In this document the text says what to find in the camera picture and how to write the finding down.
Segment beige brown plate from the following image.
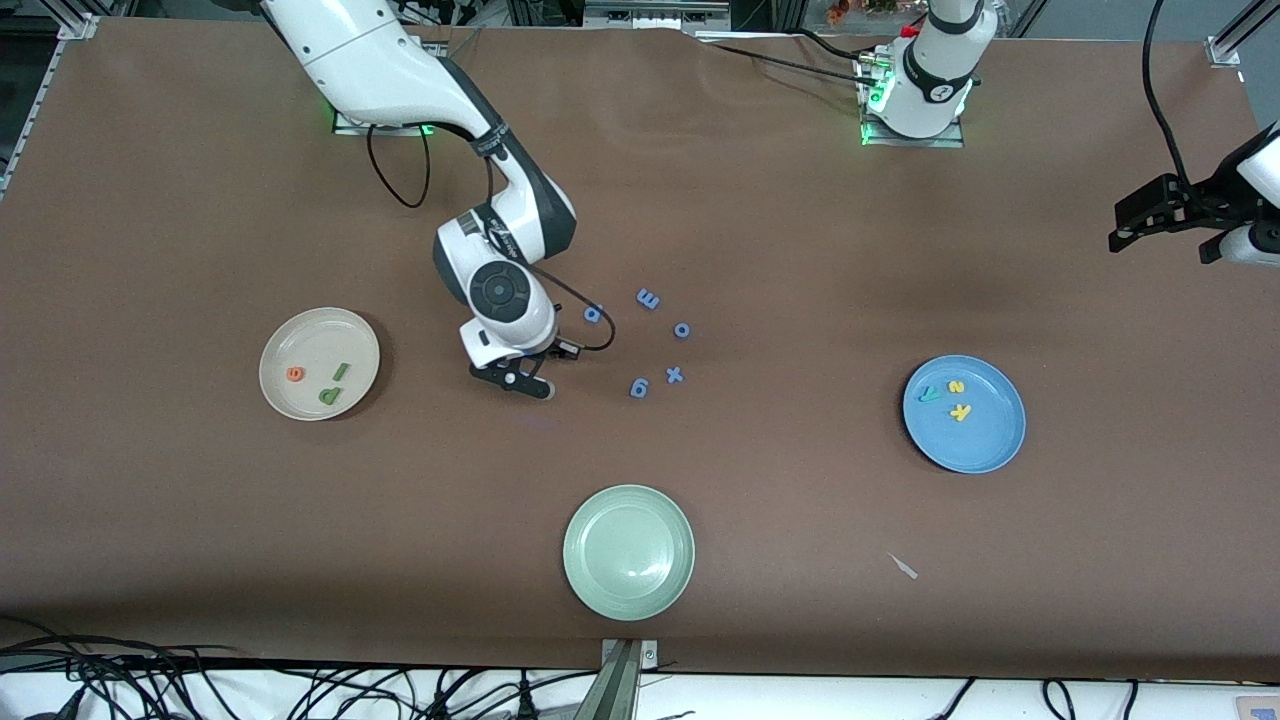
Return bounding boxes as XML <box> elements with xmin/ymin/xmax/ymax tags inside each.
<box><xmin>259</xmin><ymin>307</ymin><xmax>382</xmax><ymax>422</ymax></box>

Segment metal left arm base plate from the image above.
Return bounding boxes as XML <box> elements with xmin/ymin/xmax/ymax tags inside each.
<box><xmin>857</xmin><ymin>50</ymin><xmax>966</xmax><ymax>149</ymax></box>

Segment grey metal box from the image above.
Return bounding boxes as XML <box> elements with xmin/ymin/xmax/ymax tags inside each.
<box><xmin>583</xmin><ymin>0</ymin><xmax>733</xmax><ymax>31</ymax></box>

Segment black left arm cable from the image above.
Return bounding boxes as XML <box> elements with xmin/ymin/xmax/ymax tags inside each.
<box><xmin>1143</xmin><ymin>0</ymin><xmax>1196</xmax><ymax>191</ymax></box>

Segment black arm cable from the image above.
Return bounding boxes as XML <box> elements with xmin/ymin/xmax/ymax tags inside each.
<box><xmin>367</xmin><ymin>120</ymin><xmax>616</xmax><ymax>353</ymax></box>
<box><xmin>1143</xmin><ymin>0</ymin><xmax>1196</xmax><ymax>191</ymax></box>

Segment orange artificial flowers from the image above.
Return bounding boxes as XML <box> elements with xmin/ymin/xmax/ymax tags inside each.
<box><xmin>825</xmin><ymin>0</ymin><xmax>906</xmax><ymax>26</ymax></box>

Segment black base power cable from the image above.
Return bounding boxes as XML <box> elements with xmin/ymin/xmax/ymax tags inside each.
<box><xmin>700</xmin><ymin>40</ymin><xmax>881</xmax><ymax>91</ymax></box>

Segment aluminium frame profile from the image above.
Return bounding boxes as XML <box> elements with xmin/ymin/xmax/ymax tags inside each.
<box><xmin>1205</xmin><ymin>0</ymin><xmax>1280</xmax><ymax>67</ymax></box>
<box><xmin>0</xmin><ymin>14</ymin><xmax>101</xmax><ymax>201</ymax></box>

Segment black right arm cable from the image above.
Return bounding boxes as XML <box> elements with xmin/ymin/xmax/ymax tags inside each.
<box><xmin>367</xmin><ymin>120</ymin><xmax>616</xmax><ymax>353</ymax></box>

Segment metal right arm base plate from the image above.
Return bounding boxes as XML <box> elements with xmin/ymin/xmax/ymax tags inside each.
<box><xmin>332</xmin><ymin>105</ymin><xmax>441</xmax><ymax>136</ymax></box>

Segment brown table cover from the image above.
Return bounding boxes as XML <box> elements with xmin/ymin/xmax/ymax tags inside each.
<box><xmin>0</xmin><ymin>18</ymin><xmax>1280</xmax><ymax>683</ymax></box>

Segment blue plate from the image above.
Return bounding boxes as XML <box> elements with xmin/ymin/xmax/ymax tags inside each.
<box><xmin>902</xmin><ymin>355</ymin><xmax>1027</xmax><ymax>475</ymax></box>

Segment pale green plate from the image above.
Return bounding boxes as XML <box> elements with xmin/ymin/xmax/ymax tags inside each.
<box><xmin>562</xmin><ymin>484</ymin><xmax>696</xmax><ymax>622</ymax></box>

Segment aluminium profile bar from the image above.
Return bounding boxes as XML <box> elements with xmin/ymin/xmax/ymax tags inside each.
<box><xmin>575</xmin><ymin>640</ymin><xmax>641</xmax><ymax>720</ymax></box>

